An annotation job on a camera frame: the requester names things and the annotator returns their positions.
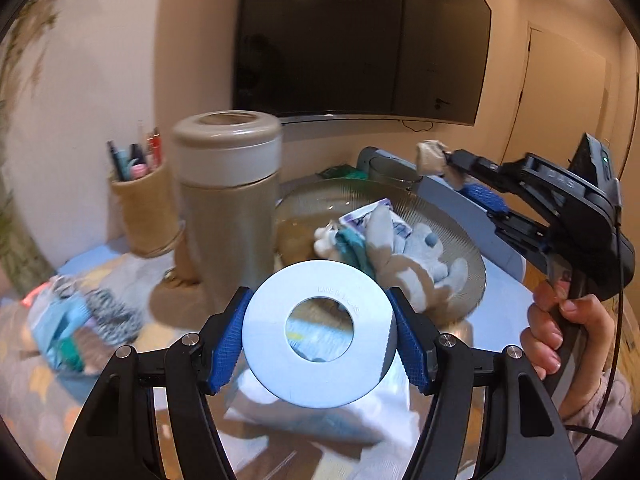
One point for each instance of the teal small cloth item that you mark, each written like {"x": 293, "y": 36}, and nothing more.
{"x": 70, "y": 355}

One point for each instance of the grey plush toy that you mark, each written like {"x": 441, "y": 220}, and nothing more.
{"x": 425, "y": 255}

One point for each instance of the ribbed glass plate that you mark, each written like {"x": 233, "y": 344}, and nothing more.
{"x": 450, "y": 240}

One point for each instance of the beige pen holder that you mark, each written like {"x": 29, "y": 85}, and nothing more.
{"x": 145, "y": 210}

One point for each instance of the beige thermos bottle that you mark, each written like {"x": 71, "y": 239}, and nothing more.
{"x": 225, "y": 210}

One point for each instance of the beige door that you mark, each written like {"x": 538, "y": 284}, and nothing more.
{"x": 550, "y": 100}

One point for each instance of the person's right forearm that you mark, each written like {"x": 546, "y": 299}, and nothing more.
{"x": 600, "y": 405}

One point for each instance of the blue face mask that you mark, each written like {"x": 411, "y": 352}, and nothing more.
{"x": 55, "y": 320}

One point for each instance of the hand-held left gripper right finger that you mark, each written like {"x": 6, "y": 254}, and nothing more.
{"x": 412, "y": 345}

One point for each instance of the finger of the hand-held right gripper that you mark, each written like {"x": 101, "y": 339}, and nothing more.
{"x": 482, "y": 197}
{"x": 480, "y": 165}

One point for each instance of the black wall television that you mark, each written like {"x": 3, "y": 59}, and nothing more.
{"x": 350, "y": 35}

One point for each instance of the black white striped scrunchie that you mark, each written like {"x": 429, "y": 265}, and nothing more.
{"x": 112, "y": 315}

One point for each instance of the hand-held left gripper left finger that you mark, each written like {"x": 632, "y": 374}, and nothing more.
{"x": 227, "y": 340}

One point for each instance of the green packet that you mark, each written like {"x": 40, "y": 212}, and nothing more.
{"x": 345, "y": 172}

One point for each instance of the person's right hand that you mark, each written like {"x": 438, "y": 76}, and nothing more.
{"x": 585, "y": 330}

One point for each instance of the bunch of pens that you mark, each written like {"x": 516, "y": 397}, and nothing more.
{"x": 135, "y": 160}

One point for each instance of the small beige figurine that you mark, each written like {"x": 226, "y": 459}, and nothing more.
{"x": 432, "y": 160}

